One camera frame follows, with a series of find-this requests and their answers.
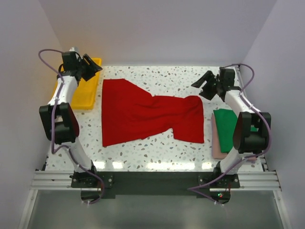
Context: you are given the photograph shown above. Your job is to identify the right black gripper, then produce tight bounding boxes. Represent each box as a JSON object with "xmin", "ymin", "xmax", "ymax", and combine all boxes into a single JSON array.
[{"xmin": 191, "ymin": 71, "xmax": 222, "ymax": 100}]

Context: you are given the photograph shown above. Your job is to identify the red t shirt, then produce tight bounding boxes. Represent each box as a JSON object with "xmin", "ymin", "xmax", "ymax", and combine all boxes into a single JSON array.
[{"xmin": 102, "ymin": 79, "xmax": 204, "ymax": 146}]

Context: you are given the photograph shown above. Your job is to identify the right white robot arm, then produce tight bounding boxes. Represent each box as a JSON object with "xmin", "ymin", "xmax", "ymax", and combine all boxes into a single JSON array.
[{"xmin": 191, "ymin": 65, "xmax": 271, "ymax": 187}]

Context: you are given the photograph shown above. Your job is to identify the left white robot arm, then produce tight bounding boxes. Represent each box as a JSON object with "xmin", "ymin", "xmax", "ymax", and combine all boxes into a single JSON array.
[{"xmin": 39, "ymin": 47, "xmax": 102, "ymax": 187}]

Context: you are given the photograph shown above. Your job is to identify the yellow plastic bin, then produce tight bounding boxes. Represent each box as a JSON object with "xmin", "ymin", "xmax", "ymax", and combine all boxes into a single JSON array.
[{"xmin": 50, "ymin": 57, "xmax": 100, "ymax": 110}]

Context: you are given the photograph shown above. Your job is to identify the green folded t shirt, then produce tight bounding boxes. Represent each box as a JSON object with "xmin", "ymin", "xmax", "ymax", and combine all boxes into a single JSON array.
[{"xmin": 213, "ymin": 108, "xmax": 259, "ymax": 154}]

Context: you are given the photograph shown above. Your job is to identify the pink folded t shirt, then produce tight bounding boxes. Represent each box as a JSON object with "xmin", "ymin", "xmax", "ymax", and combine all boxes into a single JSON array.
[{"xmin": 211, "ymin": 114, "xmax": 257, "ymax": 164}]

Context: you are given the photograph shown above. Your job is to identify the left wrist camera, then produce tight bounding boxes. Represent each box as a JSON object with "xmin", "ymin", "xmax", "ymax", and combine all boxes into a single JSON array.
[{"xmin": 69, "ymin": 47, "xmax": 79, "ymax": 52}]

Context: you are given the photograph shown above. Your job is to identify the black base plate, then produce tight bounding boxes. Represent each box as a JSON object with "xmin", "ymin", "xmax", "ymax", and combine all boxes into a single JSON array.
[{"xmin": 70, "ymin": 171, "xmax": 240, "ymax": 200}]

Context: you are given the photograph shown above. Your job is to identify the aluminium frame rail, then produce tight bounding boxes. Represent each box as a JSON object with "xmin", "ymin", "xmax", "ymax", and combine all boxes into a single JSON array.
[{"xmin": 30, "ymin": 171, "xmax": 281, "ymax": 191}]

